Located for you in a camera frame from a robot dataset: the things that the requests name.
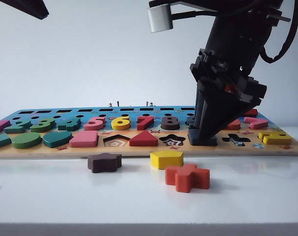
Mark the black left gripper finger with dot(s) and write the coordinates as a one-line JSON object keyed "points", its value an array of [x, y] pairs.
{"points": [[18, 6], [39, 7]]}

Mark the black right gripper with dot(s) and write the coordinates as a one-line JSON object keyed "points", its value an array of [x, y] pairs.
{"points": [[213, 71]]}

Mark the dark blue square block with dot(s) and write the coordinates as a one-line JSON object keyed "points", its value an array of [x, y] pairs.
{"points": [[200, 142]]}

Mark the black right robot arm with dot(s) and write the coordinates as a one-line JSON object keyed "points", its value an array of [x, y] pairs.
{"points": [[237, 37]]}

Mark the dark blue number nine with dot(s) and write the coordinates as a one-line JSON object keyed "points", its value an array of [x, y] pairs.
{"points": [[190, 121]]}

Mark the orange number piece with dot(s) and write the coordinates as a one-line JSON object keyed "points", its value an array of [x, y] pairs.
{"points": [[233, 125]]}

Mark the small red sign piece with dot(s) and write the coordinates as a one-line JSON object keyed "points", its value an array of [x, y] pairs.
{"points": [[251, 112]]}

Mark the pink sign piece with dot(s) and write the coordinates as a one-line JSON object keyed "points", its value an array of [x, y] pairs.
{"points": [[254, 123]]}

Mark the brown number eight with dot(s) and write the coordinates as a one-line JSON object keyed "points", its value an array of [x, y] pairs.
{"points": [[169, 126]]}

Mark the yellow equals sign block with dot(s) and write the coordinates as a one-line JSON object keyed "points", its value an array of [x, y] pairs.
{"points": [[274, 139]]}

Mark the yellow pentagon block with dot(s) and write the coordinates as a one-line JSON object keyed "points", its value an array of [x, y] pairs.
{"points": [[166, 159]]}

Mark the red number seven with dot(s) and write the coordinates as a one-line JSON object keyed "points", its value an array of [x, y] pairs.
{"points": [[142, 124]]}

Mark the orange cross block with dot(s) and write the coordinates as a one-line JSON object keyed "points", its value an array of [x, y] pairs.
{"points": [[186, 178]]}

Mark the red triangle block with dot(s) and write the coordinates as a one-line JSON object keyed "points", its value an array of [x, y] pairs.
{"points": [[143, 140]]}

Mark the yellow number six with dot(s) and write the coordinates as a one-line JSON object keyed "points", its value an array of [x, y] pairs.
{"points": [[119, 126]]}

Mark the pink number five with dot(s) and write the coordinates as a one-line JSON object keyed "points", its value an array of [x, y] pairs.
{"points": [[93, 126]]}

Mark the green number three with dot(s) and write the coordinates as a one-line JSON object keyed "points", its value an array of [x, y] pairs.
{"points": [[40, 127]]}

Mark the teal number two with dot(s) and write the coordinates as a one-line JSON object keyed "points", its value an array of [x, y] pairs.
{"points": [[15, 128]]}

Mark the brown star block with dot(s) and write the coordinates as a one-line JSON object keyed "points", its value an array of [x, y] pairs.
{"points": [[103, 163]]}

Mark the teal number four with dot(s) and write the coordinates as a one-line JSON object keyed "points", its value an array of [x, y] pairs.
{"points": [[68, 126]]}

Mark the pink trapezoid block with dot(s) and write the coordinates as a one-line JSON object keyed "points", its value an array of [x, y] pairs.
{"points": [[83, 139]]}

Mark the teal heart block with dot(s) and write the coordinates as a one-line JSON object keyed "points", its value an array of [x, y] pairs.
{"points": [[56, 139]]}

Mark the green circle block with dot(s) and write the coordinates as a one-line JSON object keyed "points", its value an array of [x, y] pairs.
{"points": [[25, 140]]}

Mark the wooden number shape puzzle board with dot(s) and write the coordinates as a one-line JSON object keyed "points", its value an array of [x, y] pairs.
{"points": [[53, 152]]}

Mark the small metal post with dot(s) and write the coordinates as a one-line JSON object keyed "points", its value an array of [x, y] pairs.
{"points": [[148, 103], [118, 103]]}

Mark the silver cylindrical camera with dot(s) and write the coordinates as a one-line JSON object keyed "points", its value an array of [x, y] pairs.
{"points": [[160, 18]]}

